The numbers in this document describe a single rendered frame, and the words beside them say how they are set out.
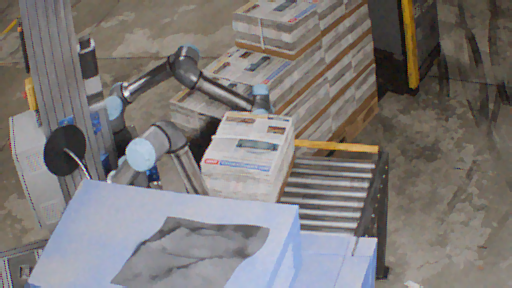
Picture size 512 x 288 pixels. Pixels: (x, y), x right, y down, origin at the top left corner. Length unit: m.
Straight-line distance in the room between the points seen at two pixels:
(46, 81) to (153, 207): 1.38
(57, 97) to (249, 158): 0.87
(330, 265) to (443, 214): 2.49
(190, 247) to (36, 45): 1.57
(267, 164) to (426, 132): 2.06
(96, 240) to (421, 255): 2.60
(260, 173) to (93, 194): 1.26
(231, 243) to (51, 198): 1.81
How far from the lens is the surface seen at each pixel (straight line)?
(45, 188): 3.46
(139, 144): 2.91
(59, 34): 3.14
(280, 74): 4.15
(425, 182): 4.70
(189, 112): 4.01
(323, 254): 2.06
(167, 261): 1.79
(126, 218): 1.96
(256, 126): 3.42
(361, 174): 3.51
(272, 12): 4.27
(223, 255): 1.79
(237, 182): 3.26
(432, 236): 4.33
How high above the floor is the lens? 2.98
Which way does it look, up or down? 36 degrees down
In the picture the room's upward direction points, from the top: 8 degrees counter-clockwise
